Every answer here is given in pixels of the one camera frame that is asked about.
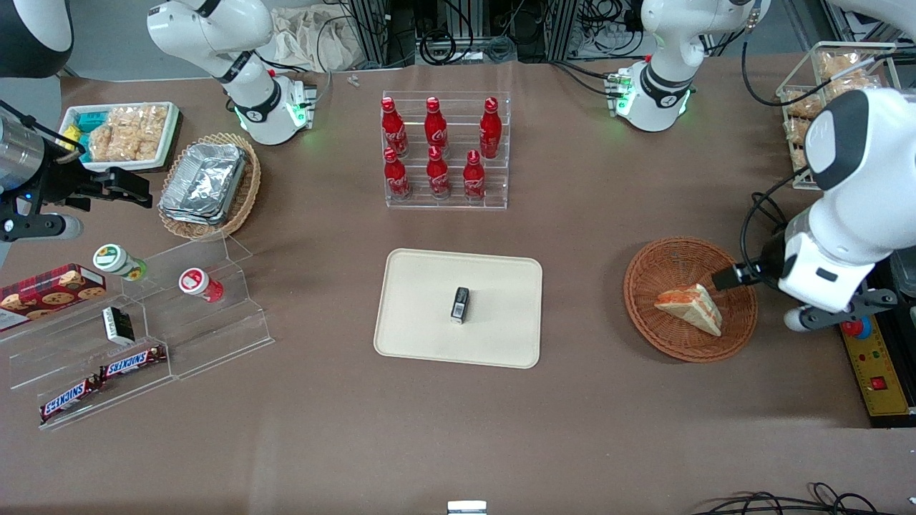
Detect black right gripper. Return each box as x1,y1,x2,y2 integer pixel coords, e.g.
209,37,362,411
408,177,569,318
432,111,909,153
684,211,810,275
27,154,154,214

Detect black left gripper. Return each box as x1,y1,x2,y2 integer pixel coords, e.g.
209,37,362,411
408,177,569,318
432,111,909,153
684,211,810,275
712,243,788,292

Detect triangular sandwich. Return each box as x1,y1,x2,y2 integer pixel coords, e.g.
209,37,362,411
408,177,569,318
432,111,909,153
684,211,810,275
653,283,724,338

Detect white rectangular snack tray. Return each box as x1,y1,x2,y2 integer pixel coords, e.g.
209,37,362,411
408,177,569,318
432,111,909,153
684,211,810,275
59,101,181,173

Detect brown wicker basket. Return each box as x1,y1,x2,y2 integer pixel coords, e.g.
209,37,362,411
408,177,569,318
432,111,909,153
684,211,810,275
623,237,759,364

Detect light wicker basket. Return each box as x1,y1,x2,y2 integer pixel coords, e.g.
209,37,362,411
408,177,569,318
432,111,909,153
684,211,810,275
157,132,263,241

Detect beige plastic tray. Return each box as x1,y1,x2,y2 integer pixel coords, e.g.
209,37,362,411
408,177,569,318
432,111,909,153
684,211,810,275
373,247,544,370

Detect clear rice cracker bag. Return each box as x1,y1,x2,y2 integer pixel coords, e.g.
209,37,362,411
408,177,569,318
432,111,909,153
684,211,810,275
136,104,170,162
87,107,144,163

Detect green-lid drink bottle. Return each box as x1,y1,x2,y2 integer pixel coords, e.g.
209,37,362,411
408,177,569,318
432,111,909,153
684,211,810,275
92,243,148,282

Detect stacked foil containers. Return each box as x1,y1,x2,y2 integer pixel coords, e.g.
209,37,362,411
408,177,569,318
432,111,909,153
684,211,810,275
158,142,248,225

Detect red yoghurt drink bottle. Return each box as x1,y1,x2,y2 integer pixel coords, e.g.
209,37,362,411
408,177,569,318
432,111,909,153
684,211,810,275
178,267,225,303

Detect red cookie box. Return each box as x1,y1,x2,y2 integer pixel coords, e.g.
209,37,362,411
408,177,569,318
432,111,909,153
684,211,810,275
0,263,107,332

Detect small black white box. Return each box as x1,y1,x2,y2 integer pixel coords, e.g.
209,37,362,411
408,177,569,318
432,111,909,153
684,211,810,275
102,305,136,346

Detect steel appliance pan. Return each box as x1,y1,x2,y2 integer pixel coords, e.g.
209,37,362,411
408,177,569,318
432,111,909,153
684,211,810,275
890,249,916,298

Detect yellow emergency stop box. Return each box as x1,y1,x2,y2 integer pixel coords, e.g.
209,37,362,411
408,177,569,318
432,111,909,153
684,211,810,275
837,313,915,418

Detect clear acrylic stepped shelf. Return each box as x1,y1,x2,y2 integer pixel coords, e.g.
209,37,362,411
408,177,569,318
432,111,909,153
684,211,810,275
0,235,276,431

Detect black appliance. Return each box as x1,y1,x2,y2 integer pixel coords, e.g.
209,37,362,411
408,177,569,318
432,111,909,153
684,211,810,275
837,250,916,430

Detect snickers bar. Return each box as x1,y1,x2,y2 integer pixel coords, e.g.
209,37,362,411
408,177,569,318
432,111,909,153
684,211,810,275
39,375,105,423
99,345,168,381

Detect beige cloth bag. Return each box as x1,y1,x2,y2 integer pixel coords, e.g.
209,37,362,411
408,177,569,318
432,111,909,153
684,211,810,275
271,6,370,73

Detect red cola bottle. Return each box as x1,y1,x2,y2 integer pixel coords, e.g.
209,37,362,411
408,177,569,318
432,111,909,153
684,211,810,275
462,149,488,202
479,97,504,160
424,97,450,155
426,144,452,200
381,97,409,159
383,147,413,202

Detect clear acrylic bottle rack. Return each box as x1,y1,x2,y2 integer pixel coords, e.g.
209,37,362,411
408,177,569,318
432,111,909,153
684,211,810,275
381,90,512,211

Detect black appliance cable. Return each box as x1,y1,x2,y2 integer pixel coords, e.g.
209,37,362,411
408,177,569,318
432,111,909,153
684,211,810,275
740,167,811,287

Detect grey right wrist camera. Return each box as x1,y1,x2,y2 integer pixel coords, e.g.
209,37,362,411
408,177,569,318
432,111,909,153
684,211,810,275
0,212,84,242

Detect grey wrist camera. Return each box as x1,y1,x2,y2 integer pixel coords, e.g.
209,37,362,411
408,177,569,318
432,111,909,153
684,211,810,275
0,212,84,242
783,288,900,333

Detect white wire rack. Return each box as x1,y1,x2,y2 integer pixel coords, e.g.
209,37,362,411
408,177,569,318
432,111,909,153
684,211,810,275
776,41,904,191

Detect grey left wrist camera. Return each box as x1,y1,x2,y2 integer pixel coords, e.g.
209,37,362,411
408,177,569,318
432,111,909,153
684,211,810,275
783,288,900,333

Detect black floor cables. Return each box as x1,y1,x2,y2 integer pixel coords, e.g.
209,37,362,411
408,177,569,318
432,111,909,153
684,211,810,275
691,482,916,515

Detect aluminium frame rack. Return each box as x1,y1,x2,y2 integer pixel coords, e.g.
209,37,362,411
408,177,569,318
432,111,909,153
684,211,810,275
348,0,582,69

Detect coiled black cable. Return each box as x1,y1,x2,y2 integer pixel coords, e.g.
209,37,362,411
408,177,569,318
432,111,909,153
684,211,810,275
418,29,459,67

